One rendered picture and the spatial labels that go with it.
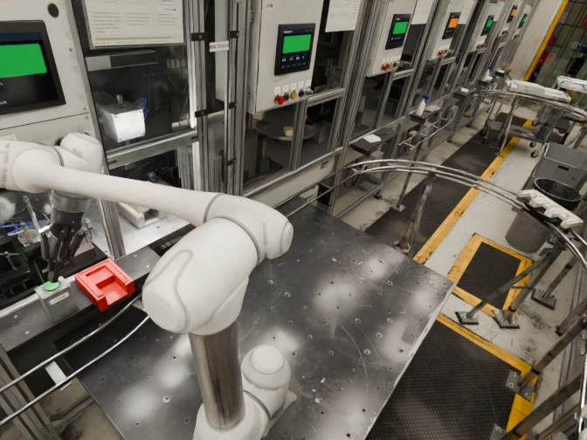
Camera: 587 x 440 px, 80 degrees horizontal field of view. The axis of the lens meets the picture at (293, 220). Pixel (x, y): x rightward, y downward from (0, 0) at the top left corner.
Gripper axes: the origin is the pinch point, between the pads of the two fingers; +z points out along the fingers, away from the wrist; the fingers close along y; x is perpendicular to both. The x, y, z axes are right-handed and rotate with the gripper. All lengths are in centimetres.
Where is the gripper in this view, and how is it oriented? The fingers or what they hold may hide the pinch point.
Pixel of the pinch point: (54, 270)
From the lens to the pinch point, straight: 125.8
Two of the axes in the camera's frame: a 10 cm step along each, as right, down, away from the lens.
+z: -3.6, 9.0, 2.3
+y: -5.3, 0.0, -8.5
